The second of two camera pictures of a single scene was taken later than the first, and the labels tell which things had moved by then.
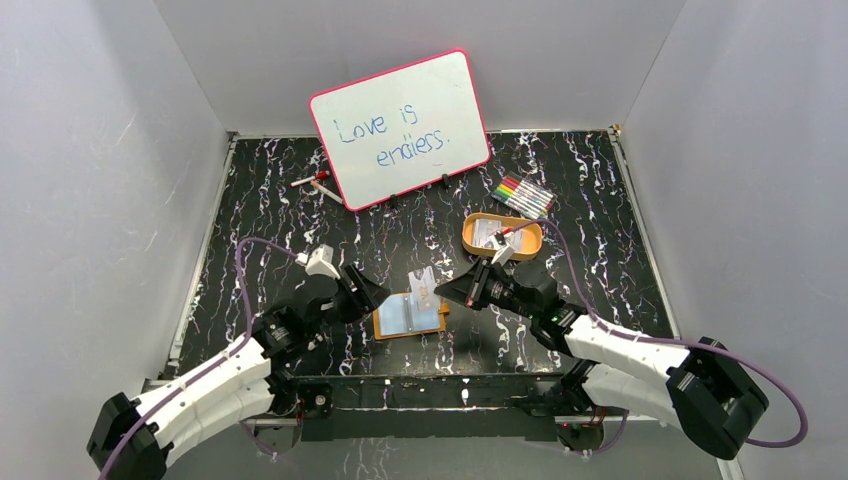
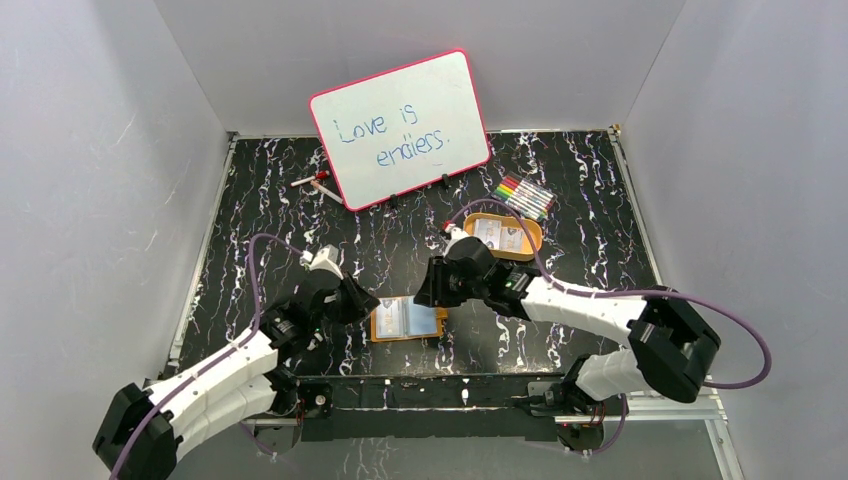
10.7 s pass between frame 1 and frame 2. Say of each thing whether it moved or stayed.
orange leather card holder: stayed
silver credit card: moved
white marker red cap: stayed
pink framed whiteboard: stayed
